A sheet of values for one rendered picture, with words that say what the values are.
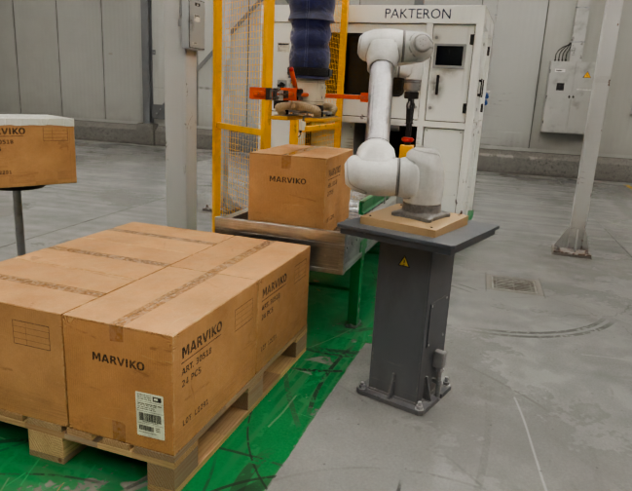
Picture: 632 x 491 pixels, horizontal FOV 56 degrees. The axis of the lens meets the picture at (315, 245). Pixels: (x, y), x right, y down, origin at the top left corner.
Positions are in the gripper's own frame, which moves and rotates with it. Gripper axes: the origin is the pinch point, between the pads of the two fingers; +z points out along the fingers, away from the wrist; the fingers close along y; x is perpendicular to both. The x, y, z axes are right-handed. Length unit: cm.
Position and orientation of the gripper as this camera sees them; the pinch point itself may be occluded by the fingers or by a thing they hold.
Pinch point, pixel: (408, 130)
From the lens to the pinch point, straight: 328.0
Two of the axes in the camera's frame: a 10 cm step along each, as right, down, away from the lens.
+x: -9.4, -1.2, 3.1
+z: -0.5, 9.7, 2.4
